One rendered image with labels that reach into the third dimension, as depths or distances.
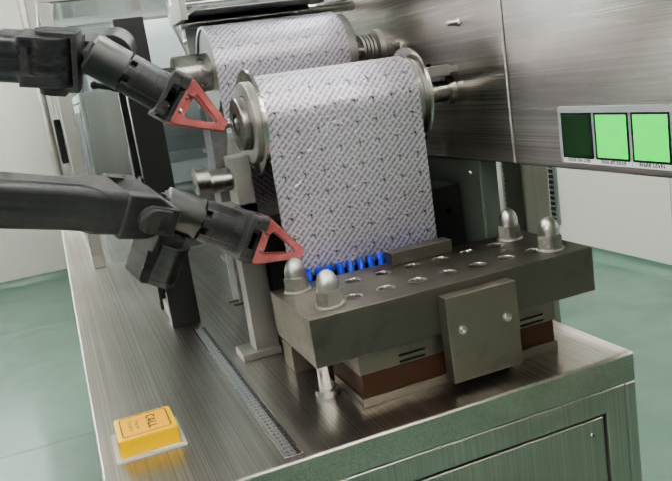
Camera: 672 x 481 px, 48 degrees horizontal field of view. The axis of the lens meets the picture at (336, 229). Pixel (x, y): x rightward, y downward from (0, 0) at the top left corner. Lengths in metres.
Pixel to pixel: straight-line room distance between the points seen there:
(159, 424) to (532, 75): 0.64
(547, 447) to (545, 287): 0.20
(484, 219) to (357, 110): 0.28
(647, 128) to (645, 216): 3.58
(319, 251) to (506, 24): 0.40
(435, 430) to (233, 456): 0.23
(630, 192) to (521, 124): 3.45
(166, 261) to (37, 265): 5.67
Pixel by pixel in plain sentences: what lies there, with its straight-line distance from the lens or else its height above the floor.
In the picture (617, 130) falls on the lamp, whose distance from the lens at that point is 0.91.
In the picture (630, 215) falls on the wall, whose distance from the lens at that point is 4.54.
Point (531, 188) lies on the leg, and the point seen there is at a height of 1.05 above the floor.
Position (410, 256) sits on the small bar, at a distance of 1.06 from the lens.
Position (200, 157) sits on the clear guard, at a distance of 2.06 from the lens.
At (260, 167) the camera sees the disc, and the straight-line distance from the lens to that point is 1.08.
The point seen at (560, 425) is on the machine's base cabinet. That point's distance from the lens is 1.01.
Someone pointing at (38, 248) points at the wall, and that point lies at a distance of 6.64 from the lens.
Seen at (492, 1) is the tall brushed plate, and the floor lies 1.36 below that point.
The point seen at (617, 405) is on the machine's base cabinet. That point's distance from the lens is 1.06.
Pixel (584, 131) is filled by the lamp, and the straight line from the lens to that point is 0.95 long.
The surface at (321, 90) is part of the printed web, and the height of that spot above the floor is 1.28.
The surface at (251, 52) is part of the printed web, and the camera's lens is 1.28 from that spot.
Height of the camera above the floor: 1.30
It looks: 11 degrees down
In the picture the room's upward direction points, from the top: 8 degrees counter-clockwise
